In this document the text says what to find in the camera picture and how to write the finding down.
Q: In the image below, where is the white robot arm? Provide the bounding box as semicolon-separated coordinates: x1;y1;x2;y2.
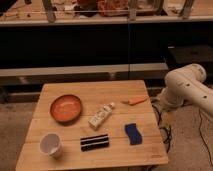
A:
160;63;213;117

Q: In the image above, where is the white ceramic cup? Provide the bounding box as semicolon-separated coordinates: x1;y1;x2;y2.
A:
39;133;62;158

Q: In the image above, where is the orange ceramic bowl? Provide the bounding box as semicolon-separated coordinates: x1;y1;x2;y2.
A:
50;94;82;123

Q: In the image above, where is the orange carrot toy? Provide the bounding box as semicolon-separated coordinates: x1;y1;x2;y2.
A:
121;97;148;106

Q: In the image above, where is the black box on shelf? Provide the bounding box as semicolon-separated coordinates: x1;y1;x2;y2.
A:
165;45;213;75

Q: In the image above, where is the black white striped block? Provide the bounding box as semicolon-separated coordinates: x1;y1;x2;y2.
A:
80;134;109;151

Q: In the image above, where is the wooden table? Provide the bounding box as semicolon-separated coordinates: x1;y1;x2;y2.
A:
16;80;168;171

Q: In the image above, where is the blue sponge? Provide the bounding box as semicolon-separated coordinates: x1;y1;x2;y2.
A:
124;123;142;145

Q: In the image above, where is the black cable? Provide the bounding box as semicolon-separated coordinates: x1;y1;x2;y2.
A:
151;101;173;154

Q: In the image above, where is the white tube bottle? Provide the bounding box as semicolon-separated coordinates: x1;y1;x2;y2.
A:
88;102;115;130

